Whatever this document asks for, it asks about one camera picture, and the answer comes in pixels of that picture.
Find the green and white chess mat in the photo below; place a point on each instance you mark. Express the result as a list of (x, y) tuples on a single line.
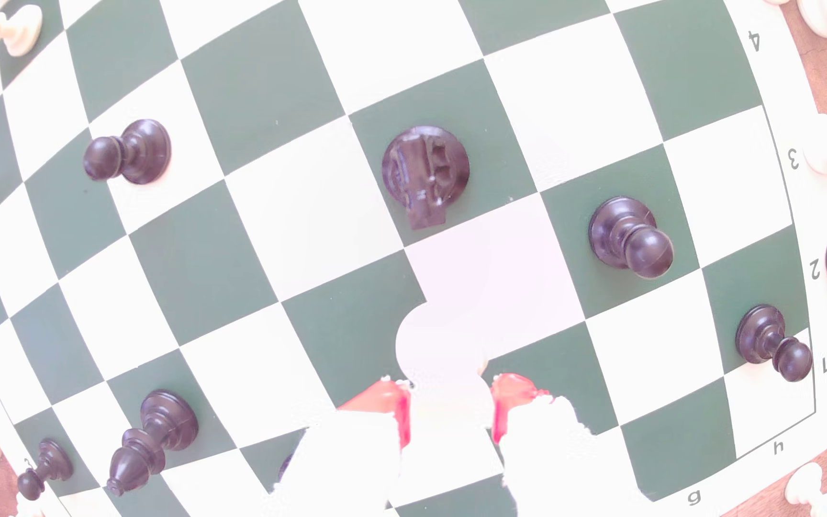
[(263, 86)]

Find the black bishop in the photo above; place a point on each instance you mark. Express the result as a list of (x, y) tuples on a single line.
[(166, 423)]

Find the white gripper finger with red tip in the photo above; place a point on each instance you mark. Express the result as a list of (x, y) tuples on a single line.
[(342, 467), (557, 459)]

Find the black knight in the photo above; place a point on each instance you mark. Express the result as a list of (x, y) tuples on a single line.
[(424, 172)]

